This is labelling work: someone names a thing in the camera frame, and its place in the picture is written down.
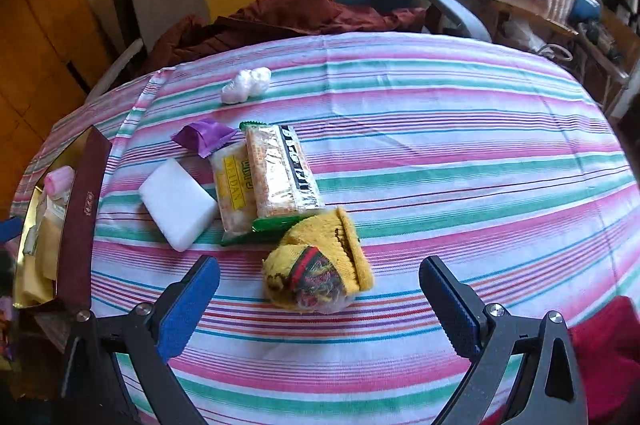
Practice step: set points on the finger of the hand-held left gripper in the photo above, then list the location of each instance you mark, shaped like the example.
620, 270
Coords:
7, 228

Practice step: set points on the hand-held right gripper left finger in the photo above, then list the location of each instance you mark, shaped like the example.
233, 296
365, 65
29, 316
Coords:
182, 310

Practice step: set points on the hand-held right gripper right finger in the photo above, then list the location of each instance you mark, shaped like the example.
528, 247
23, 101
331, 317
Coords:
452, 307

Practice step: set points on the pink hair roller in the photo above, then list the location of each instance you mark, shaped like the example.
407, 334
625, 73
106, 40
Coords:
59, 180

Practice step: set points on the gold tin box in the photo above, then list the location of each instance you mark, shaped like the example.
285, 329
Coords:
82, 215

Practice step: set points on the white sponge block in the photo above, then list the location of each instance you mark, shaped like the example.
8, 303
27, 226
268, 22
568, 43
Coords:
177, 205

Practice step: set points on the yellow sock ball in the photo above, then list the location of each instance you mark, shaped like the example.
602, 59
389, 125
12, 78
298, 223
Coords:
350, 255

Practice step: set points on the yellow label cracker packet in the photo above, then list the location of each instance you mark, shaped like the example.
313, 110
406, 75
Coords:
230, 192

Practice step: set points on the green snack packets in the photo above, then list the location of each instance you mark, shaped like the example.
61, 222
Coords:
282, 177

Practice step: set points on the purple snack packet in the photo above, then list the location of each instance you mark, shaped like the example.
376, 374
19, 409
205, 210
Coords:
202, 136

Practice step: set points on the striped tablecloth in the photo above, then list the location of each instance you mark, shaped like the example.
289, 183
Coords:
450, 155

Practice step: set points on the red garment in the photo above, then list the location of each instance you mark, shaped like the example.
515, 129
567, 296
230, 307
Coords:
610, 345

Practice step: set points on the wooden wardrobe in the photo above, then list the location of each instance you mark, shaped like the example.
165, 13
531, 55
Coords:
40, 30

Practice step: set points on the maroon cloth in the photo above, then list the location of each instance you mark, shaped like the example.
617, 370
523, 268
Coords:
280, 20

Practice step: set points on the blue desk lamp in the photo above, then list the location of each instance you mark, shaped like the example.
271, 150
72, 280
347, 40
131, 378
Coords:
585, 5

